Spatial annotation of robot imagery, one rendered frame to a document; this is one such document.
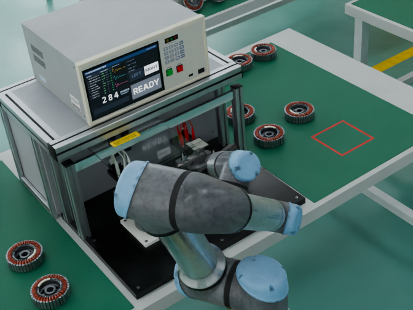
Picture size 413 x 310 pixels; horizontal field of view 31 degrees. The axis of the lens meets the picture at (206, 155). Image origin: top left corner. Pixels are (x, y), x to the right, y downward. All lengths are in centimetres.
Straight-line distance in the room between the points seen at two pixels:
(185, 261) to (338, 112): 136
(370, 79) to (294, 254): 84
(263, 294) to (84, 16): 112
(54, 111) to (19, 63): 282
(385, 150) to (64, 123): 111
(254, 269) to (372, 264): 160
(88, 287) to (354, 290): 132
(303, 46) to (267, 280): 175
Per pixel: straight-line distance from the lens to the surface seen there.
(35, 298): 218
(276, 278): 170
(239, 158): 175
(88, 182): 245
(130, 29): 225
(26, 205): 256
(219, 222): 137
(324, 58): 319
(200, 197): 135
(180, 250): 156
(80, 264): 229
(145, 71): 222
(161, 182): 138
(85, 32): 228
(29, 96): 242
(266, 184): 245
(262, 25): 517
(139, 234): 229
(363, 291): 316
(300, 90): 296
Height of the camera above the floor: 229
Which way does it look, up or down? 36 degrees down
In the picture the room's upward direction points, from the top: 6 degrees counter-clockwise
